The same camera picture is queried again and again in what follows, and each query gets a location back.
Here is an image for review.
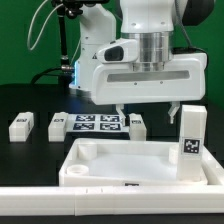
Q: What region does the white desk tabletop tray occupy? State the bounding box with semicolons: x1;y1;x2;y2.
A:
58;137;224;188

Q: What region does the black cable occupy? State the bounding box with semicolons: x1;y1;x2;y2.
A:
29;66;75;85

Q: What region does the fiducial marker sheet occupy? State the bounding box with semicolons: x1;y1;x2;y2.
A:
67;114;129;133

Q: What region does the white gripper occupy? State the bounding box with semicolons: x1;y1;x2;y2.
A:
91;53;207;127

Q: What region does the black camera stand pole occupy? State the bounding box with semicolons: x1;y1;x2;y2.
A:
50;0;110;84

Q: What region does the white cable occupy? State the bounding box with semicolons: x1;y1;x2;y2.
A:
26;0;64;52

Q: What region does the white L-shaped fence bar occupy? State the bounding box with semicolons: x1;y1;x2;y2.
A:
0;185;224;216

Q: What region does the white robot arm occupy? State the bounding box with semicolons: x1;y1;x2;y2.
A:
70;0;216;117

